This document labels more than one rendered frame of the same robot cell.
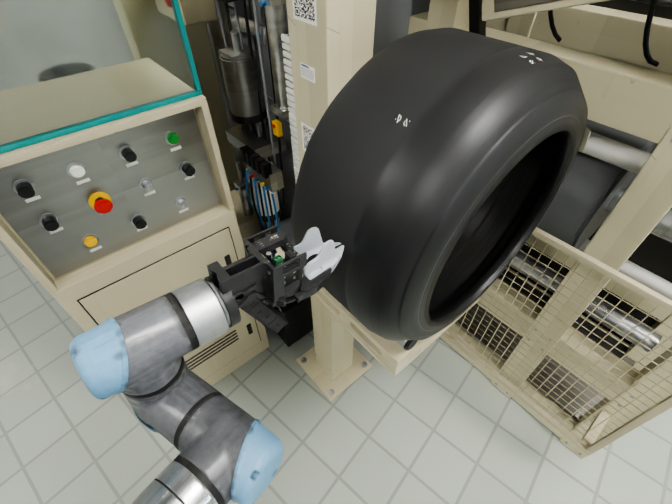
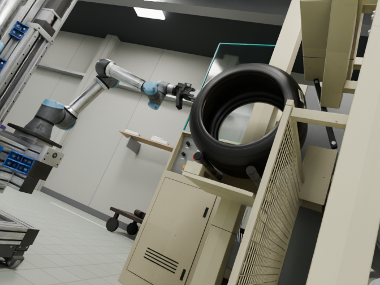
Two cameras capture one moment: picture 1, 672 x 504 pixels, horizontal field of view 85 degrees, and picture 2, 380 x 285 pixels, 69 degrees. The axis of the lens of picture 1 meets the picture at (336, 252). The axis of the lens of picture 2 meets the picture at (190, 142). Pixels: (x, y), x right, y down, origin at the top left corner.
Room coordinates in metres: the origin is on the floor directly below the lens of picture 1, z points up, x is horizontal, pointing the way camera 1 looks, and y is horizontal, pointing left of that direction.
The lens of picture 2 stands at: (-0.07, -1.45, 0.59)
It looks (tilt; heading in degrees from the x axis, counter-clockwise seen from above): 15 degrees up; 71
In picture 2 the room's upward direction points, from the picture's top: 22 degrees clockwise
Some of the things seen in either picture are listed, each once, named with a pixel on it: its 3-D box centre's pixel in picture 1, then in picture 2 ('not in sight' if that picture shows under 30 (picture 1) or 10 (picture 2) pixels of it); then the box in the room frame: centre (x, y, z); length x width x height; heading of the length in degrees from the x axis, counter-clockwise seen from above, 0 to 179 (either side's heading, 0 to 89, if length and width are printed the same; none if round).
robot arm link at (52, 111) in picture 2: not in sight; (51, 110); (-0.32, 0.42, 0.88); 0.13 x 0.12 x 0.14; 57
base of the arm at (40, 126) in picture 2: not in sight; (40, 126); (-0.33, 0.41, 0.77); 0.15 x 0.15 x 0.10
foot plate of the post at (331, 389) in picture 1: (333, 362); not in sight; (0.85, 0.01, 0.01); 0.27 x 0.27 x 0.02; 40
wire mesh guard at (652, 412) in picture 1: (505, 311); (275, 238); (0.71, -0.57, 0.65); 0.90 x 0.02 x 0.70; 40
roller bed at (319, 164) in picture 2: not in sight; (315, 178); (1.08, -0.32, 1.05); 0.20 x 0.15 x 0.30; 40
